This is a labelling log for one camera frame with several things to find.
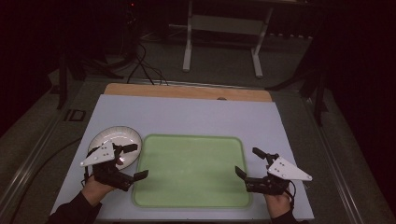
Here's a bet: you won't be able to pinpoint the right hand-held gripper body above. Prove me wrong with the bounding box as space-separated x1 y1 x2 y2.
244 153 313 196

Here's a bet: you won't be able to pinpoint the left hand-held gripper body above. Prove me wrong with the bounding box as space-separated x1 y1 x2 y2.
79 141 135 192

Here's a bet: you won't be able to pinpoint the white round plate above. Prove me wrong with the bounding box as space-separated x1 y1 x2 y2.
88 125 143 171

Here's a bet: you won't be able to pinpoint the person's right hand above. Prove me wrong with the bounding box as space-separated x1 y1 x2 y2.
264 190 292 219

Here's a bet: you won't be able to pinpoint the person's left hand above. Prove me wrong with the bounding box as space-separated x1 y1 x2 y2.
81 175 116 207

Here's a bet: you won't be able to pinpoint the black floor socket box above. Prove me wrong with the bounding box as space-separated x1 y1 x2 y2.
64 108 87 122

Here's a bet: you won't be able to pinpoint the green tray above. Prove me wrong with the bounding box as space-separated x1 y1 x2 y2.
132 133 252 209

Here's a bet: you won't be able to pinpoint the pale blue table mat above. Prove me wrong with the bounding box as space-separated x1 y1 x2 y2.
50 93 315 222

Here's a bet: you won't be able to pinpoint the wooden table board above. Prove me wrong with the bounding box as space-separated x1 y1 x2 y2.
104 82 273 103

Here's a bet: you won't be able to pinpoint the black metal stand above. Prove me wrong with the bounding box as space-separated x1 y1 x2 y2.
265 66 330 127

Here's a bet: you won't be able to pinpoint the white metal stand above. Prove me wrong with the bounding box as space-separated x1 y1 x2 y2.
182 0 275 79

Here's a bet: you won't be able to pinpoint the dark equipment stand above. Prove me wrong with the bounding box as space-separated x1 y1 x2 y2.
120 0 140 62

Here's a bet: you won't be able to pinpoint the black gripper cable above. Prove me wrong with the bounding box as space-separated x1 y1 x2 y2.
288 180 296 213

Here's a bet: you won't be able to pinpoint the black floor cable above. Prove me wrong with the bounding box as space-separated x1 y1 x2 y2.
8 137 82 224

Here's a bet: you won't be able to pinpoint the black floor cables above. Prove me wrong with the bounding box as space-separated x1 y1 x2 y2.
126 42 169 87

